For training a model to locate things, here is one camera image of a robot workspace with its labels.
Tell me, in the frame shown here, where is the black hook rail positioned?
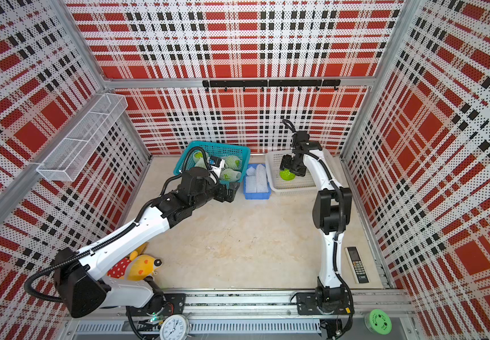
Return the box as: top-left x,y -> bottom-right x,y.
202,79 -> 341,90

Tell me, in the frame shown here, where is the sleeved custard apple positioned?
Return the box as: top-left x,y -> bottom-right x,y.
223,155 -> 242,171
193,150 -> 205,167
220,169 -> 242,182

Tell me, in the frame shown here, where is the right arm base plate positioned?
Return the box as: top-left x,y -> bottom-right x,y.
295,289 -> 354,315

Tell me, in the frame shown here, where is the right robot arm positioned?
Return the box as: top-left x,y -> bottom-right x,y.
280,130 -> 353,315

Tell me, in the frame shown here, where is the blue plastic tray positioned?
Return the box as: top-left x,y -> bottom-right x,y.
244,164 -> 271,201

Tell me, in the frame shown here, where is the green custard apple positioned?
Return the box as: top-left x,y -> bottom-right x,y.
279,169 -> 296,181

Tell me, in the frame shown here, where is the yellow plush toy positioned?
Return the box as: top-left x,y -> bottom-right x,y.
107,242 -> 163,281

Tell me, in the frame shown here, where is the stack of white foam nets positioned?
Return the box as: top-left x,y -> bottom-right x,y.
245,164 -> 269,194

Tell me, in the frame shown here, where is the teal plastic basket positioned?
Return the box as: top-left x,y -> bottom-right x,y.
174,141 -> 251,187

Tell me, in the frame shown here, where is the green tape spool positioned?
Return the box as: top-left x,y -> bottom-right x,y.
364,309 -> 392,336

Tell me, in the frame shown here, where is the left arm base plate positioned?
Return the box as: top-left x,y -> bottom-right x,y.
128,293 -> 186,319

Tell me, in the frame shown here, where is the round pressure gauge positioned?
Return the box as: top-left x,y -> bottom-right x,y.
159,314 -> 190,340

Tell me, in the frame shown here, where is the white plastic basket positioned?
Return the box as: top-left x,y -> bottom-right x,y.
265,147 -> 343,196

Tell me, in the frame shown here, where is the white remote control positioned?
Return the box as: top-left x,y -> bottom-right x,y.
346,246 -> 370,284

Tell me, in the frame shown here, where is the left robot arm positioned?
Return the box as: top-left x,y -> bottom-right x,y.
24,167 -> 240,318

